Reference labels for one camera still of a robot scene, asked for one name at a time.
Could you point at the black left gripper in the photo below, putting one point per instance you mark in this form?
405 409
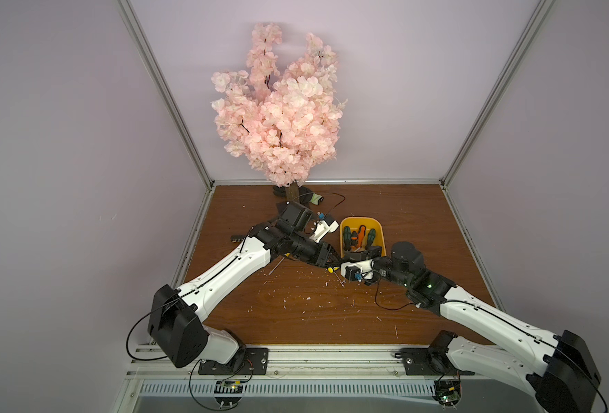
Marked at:
319 254

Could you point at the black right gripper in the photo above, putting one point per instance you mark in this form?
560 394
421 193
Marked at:
369 254

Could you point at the green black screwdriver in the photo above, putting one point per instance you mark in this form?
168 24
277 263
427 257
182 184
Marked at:
370 238
346 238

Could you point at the large orange black screwdriver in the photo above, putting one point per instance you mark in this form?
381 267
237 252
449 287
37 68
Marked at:
362 237

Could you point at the yellow handle screwdriver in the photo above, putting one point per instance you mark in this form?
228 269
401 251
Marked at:
276 265

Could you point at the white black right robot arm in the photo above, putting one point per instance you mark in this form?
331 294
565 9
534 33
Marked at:
558 370

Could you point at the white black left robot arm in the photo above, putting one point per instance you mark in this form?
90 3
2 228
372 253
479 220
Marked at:
177 316

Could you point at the yellow plastic storage box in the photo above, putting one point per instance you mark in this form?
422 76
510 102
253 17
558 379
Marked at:
354 223

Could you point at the black green work glove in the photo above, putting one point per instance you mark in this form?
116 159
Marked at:
305 195

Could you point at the pink artificial blossom tree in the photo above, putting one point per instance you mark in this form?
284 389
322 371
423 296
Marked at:
284 123

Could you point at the right green circuit board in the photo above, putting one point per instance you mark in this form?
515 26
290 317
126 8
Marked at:
447 393

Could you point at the green circuit board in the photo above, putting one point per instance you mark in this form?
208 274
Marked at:
447 393
228 394

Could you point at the left green circuit board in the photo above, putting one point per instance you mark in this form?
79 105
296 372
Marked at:
228 394

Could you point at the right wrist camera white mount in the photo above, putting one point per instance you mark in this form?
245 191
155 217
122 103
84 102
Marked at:
358 272

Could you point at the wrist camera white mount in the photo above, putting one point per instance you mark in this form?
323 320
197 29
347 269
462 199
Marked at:
324 227
358 272

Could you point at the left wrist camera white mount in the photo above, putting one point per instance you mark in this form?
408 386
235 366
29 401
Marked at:
324 227

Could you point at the dark metal tree base plate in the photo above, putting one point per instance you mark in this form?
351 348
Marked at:
287 209

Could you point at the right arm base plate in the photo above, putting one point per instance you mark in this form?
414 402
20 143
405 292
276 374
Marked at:
425 362

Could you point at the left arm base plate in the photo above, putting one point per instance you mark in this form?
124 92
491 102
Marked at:
248 361

